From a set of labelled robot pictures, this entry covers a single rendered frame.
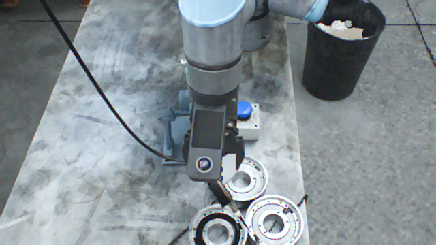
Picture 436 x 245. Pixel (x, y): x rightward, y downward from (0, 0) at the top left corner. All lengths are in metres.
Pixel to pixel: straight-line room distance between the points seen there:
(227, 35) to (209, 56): 0.03
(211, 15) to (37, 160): 0.61
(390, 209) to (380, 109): 0.56
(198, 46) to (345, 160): 1.47
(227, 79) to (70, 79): 0.65
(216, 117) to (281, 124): 0.40
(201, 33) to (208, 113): 0.12
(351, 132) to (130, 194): 1.36
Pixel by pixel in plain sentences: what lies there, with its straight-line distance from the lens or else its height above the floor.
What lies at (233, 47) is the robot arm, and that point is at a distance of 0.48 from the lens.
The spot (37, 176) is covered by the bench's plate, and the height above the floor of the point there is 0.80.
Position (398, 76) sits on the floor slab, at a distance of 2.33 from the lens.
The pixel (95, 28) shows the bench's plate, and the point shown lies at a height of 0.80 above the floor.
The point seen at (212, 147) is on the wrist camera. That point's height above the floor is 1.09.
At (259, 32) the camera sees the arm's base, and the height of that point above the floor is 0.85.
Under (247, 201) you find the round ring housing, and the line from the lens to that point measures 0.76.
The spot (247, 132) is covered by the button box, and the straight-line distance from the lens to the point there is 0.86.
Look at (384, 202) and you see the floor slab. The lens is 1.82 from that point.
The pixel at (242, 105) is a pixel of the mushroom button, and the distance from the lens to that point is 0.84.
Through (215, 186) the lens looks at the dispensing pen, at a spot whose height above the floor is 0.94.
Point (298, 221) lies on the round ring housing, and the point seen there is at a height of 0.83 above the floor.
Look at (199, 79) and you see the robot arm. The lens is 0.50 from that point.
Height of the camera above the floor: 1.51
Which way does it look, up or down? 51 degrees down
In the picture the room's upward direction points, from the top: 2 degrees counter-clockwise
